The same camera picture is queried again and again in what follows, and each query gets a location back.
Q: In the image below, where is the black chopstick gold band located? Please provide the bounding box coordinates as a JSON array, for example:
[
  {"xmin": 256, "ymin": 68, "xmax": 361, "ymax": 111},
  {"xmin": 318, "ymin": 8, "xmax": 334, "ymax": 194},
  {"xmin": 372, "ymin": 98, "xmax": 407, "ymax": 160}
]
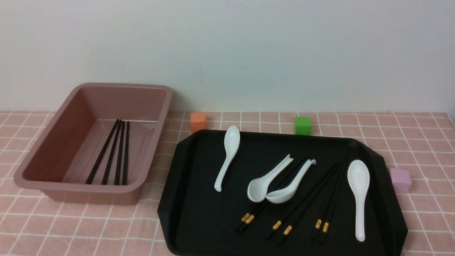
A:
[
  {"xmin": 311, "ymin": 154, "xmax": 348, "ymax": 243},
  {"xmin": 235, "ymin": 156, "xmax": 308, "ymax": 231},
  {"xmin": 277, "ymin": 162, "xmax": 340, "ymax": 246},
  {"xmin": 319, "ymin": 156, "xmax": 349, "ymax": 244},
  {"xmin": 266, "ymin": 162, "xmax": 339, "ymax": 240},
  {"xmin": 239, "ymin": 158, "xmax": 311, "ymax": 233}
]

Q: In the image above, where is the white ceramic spoon far left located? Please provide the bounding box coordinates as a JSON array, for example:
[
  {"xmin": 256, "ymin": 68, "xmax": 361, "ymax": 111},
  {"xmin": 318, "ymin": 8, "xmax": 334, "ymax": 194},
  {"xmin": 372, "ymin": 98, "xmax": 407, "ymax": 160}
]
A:
[{"xmin": 214, "ymin": 126, "xmax": 240, "ymax": 192}]

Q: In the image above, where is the white ceramic spoon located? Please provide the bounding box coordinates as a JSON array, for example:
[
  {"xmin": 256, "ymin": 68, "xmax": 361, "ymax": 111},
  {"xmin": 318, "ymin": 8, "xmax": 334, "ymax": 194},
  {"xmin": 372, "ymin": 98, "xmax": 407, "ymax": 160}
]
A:
[
  {"xmin": 247, "ymin": 154, "xmax": 294, "ymax": 203},
  {"xmin": 266, "ymin": 159, "xmax": 316, "ymax": 204},
  {"xmin": 347, "ymin": 159, "xmax": 370, "ymax": 242},
  {"xmin": 214, "ymin": 126, "xmax": 240, "ymax": 192}
]

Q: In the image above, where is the orange cube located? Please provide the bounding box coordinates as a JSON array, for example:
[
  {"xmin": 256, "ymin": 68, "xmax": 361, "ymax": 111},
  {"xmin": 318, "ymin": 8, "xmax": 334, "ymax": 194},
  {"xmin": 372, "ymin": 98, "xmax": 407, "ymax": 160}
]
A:
[{"xmin": 190, "ymin": 112, "xmax": 207, "ymax": 133}]

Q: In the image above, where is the white ceramic spoon centre left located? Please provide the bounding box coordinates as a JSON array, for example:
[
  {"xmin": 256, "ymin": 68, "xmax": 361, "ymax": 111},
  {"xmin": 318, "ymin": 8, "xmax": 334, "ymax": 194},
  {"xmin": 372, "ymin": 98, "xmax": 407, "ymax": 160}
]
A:
[{"xmin": 247, "ymin": 154, "xmax": 294, "ymax": 203}]

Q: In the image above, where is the black plastic tray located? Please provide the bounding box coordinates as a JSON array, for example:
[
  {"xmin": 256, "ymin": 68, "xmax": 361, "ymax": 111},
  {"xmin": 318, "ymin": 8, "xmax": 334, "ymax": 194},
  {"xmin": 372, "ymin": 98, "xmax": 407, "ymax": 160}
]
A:
[{"xmin": 158, "ymin": 130, "xmax": 408, "ymax": 256}]

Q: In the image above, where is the green cube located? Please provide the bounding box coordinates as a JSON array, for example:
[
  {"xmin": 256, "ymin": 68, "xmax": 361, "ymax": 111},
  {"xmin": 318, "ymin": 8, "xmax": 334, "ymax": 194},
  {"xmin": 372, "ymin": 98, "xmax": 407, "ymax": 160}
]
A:
[{"xmin": 294, "ymin": 116, "xmax": 312, "ymax": 135}]

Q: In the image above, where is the white ceramic spoon centre right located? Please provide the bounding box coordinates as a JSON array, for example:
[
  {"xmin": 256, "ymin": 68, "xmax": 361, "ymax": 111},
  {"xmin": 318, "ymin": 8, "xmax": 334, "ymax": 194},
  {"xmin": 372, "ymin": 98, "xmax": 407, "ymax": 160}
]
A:
[{"xmin": 266, "ymin": 159, "xmax": 316, "ymax": 204}]

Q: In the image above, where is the black chopstick in bin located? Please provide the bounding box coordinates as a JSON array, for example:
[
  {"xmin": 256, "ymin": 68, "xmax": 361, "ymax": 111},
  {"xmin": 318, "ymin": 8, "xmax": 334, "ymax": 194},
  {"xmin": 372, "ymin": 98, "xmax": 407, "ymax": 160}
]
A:
[
  {"xmin": 114, "ymin": 120, "xmax": 125, "ymax": 185},
  {"xmin": 85, "ymin": 119, "xmax": 120, "ymax": 184},
  {"xmin": 101, "ymin": 119, "xmax": 122, "ymax": 185},
  {"xmin": 121, "ymin": 121, "xmax": 130, "ymax": 185}
]

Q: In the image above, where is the pink plastic bin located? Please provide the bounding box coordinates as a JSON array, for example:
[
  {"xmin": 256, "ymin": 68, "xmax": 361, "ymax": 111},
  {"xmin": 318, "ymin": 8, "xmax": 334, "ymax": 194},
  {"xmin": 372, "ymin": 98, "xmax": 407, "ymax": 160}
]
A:
[{"xmin": 14, "ymin": 83, "xmax": 173, "ymax": 205}]

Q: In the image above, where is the white ceramic spoon far right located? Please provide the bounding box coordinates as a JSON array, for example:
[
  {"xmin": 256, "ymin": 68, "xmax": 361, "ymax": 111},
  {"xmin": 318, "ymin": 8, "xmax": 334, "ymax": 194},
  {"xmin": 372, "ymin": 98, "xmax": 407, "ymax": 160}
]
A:
[{"xmin": 347, "ymin": 159, "xmax": 370, "ymax": 242}]

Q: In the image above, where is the pink cube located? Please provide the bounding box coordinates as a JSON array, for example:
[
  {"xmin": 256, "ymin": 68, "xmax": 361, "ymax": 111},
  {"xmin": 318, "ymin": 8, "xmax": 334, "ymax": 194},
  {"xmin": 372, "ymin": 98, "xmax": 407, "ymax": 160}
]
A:
[{"xmin": 389, "ymin": 168, "xmax": 412, "ymax": 193}]

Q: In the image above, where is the pink checkered tablecloth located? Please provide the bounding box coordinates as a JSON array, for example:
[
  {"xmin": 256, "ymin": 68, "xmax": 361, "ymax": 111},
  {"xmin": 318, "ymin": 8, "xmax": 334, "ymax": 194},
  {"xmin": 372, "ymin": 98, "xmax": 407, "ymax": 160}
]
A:
[{"xmin": 0, "ymin": 110, "xmax": 455, "ymax": 256}]

